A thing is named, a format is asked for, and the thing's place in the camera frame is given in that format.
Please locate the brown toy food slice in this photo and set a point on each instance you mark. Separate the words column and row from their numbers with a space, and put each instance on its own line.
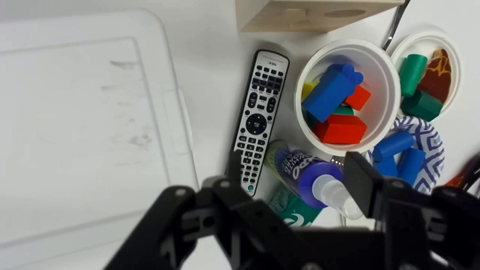
column 437, row 75

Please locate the large red toy block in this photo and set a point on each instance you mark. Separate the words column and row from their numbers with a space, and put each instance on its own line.
column 341, row 129

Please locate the large blue toy block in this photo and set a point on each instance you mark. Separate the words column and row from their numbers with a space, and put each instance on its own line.
column 331, row 92

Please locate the yellow toy block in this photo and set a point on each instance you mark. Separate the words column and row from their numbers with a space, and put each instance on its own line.
column 308, row 90

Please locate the small red toy block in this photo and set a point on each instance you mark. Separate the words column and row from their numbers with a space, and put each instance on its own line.
column 358, row 98

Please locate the wooden shape sorter box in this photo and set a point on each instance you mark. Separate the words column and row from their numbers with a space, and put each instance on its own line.
column 310, row 15

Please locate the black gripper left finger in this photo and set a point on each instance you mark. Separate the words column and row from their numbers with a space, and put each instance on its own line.
column 220, row 230

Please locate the white plate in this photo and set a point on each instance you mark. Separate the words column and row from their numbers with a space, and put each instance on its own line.
column 452, row 65

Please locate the white plastic bin lid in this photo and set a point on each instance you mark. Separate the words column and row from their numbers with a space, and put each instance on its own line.
column 85, row 129

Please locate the metal fork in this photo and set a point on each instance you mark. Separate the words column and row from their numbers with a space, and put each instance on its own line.
column 397, row 24

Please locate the black and silver remote control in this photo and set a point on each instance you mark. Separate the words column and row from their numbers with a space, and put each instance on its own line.
column 260, row 120

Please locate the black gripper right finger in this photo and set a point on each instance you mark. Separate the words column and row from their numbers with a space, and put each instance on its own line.
column 415, row 219

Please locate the green toy block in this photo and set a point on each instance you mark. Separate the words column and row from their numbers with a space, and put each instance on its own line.
column 344, row 111

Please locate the blue patterned bowl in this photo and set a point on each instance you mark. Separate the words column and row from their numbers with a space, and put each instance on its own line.
column 425, row 150

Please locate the green toy cylinder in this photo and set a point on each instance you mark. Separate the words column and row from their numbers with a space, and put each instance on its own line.
column 422, row 105
column 413, row 74

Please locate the white bowl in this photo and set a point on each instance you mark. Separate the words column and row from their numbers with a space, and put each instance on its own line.
column 380, row 75

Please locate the green can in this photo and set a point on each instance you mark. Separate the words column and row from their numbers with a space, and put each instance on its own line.
column 293, row 210

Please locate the blue hand sanitizer bottle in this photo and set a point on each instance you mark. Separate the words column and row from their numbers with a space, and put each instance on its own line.
column 310, row 173

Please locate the blue toy cylinder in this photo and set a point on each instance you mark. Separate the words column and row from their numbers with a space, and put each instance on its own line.
column 392, row 144
column 412, row 165

